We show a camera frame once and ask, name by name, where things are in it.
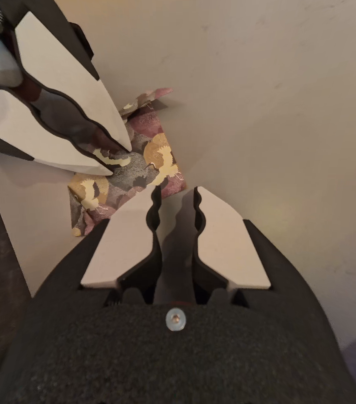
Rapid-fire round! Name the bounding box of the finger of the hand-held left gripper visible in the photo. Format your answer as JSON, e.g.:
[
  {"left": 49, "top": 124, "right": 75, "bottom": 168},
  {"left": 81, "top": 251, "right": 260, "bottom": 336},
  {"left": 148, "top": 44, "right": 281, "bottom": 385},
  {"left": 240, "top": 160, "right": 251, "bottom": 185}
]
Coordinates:
[
  {"left": 12, "top": 11, "right": 132, "bottom": 153},
  {"left": 0, "top": 88, "right": 114, "bottom": 177}
]

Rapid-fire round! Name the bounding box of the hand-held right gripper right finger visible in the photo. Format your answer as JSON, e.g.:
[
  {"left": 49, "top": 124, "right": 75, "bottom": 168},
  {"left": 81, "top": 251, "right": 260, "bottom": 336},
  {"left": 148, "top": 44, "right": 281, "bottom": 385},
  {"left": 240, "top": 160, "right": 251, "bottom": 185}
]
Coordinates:
[{"left": 191, "top": 186, "right": 272, "bottom": 305}]

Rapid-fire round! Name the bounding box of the crane patterned origami paper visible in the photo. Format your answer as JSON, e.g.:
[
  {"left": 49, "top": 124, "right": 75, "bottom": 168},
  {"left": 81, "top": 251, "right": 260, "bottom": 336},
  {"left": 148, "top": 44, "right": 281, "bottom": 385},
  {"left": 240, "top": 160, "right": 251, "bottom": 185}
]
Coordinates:
[{"left": 67, "top": 88, "right": 187, "bottom": 237}]

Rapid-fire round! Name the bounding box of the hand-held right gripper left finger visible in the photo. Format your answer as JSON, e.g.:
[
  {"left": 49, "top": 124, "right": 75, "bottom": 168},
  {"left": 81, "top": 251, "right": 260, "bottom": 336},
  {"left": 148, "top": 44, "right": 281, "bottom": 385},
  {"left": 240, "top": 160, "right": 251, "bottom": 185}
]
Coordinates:
[{"left": 80, "top": 185, "right": 163, "bottom": 305}]

